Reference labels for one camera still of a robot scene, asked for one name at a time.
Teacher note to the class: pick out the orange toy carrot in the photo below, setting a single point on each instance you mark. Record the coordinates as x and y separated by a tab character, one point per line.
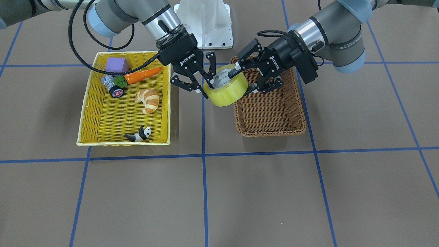
135	77

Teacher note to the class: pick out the yellow clear tape roll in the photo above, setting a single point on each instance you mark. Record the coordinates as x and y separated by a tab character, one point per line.
225	90

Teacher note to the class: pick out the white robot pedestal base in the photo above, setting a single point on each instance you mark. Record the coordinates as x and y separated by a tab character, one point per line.
209	21

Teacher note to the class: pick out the brown wicker basket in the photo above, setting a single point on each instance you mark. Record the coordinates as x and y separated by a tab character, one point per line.
276	113

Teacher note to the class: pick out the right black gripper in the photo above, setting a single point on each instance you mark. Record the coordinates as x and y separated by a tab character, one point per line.
186	59

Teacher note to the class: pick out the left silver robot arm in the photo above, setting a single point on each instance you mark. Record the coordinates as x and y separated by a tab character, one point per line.
334	33

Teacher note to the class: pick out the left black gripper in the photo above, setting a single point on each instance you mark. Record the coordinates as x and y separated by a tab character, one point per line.
282	49

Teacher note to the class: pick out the yellow woven basket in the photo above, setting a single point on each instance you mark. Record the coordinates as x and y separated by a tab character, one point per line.
105	120

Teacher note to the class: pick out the toy croissant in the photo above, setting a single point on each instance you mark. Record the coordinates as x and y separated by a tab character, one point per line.
150	99

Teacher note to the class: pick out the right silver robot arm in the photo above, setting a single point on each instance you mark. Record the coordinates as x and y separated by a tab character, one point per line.
107	17

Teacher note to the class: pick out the toy panda figure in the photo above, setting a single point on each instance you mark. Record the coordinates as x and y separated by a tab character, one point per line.
142	134

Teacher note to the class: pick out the small clear bottle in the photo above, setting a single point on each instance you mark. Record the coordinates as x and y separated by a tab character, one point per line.
108	81

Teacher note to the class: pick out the purple foam block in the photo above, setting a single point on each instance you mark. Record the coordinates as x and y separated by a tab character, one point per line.
116	64

